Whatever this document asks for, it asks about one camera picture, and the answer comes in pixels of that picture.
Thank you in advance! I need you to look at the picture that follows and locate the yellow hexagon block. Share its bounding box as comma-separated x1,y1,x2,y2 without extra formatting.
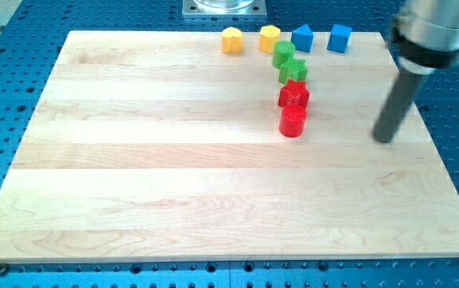
258,25,281,54

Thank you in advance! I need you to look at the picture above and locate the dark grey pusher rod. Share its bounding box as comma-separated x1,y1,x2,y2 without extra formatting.
372,68,427,143

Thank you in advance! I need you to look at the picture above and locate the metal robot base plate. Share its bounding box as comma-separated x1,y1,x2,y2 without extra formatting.
182,0,267,18

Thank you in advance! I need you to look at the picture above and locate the yellow heart block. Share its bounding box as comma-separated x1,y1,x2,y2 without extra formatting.
222,26,243,54

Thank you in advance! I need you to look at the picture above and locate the blue triangle block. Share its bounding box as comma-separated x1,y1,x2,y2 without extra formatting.
290,24,314,53

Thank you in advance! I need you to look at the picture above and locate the wooden board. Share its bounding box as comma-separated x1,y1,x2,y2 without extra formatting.
0,31,459,263

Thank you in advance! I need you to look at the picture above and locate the red star block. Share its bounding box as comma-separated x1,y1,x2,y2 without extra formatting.
277,79,310,109

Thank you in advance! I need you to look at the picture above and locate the red cylinder block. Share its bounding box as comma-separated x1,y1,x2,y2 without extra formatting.
279,104,307,138

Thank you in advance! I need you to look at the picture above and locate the blue cube block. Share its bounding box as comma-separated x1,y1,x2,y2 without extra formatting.
326,24,353,54

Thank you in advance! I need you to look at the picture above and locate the green star block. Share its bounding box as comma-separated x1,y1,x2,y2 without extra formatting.
278,57,309,84

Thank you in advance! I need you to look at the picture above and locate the left board clamp screw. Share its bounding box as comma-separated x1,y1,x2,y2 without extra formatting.
0,263,10,277

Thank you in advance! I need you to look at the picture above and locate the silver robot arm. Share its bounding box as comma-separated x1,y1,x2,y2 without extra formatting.
390,0,459,75

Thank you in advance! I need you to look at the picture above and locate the green cylinder block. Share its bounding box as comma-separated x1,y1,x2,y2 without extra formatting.
272,40,296,69

